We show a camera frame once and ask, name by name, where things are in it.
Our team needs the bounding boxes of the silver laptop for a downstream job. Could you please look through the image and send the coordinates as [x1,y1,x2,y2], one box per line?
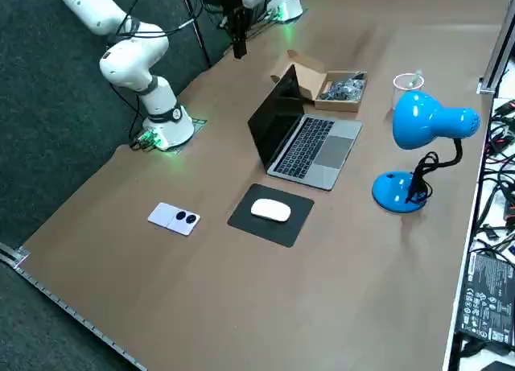
[247,64,364,192]

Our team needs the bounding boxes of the blue desk lamp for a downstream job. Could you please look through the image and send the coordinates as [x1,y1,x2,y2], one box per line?
[372,89,482,214]

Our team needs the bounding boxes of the black stand pole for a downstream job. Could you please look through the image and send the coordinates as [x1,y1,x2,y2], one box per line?
[184,0,212,68]

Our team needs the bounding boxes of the open cardboard box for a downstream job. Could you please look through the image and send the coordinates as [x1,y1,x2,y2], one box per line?
[270,50,368,113]

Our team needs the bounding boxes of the bag of black parts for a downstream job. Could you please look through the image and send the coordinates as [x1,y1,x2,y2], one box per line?
[319,71,368,105]

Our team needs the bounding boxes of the clear plastic cup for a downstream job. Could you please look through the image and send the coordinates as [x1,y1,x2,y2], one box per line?
[392,72,426,110]

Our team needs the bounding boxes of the white computer mouse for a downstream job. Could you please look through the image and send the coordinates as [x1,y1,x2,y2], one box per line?
[250,198,291,223]

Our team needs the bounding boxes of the black mouse pad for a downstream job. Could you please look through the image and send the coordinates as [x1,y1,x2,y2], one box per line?
[227,183,315,249]

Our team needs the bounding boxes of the black labelled power adapter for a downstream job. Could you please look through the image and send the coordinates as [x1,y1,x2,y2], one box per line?
[454,252,515,346]

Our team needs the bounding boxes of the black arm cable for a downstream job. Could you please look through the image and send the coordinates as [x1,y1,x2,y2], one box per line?
[106,0,198,46]

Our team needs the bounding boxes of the black base power cable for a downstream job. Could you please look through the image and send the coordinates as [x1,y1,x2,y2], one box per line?
[112,80,142,145]

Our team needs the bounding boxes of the black lamp power cord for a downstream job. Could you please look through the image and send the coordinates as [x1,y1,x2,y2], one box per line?
[408,151,439,205]

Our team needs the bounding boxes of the silver aluminium frame profile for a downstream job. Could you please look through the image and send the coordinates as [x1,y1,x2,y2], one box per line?
[477,0,515,95]

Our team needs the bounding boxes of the silver table edge rail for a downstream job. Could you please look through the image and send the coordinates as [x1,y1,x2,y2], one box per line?
[0,241,148,371]

